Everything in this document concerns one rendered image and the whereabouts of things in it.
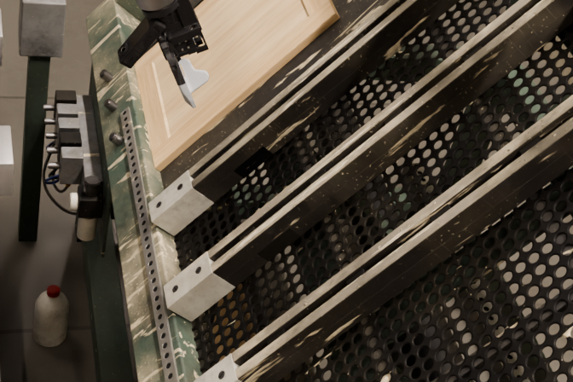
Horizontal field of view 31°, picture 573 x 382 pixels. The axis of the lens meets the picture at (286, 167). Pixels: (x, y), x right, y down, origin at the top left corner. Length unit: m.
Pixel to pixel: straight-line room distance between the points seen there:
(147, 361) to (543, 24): 1.00
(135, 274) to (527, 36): 0.97
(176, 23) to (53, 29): 1.13
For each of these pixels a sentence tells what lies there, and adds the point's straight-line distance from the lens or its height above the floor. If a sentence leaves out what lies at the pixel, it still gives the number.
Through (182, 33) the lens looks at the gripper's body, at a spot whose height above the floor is 1.45.
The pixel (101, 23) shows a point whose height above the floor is 0.86.
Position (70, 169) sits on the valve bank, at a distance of 2.71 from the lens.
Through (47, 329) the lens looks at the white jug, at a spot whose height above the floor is 0.08.
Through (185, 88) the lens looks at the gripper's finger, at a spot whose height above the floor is 1.36.
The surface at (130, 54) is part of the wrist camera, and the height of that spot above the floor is 1.40.
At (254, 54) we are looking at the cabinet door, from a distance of 2.44.
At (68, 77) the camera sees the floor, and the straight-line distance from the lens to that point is 4.32.
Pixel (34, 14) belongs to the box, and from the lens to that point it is 2.99.
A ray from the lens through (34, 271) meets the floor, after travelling 3.46.
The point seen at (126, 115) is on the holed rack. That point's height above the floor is 0.89.
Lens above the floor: 2.45
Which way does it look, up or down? 37 degrees down
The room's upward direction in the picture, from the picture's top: 14 degrees clockwise
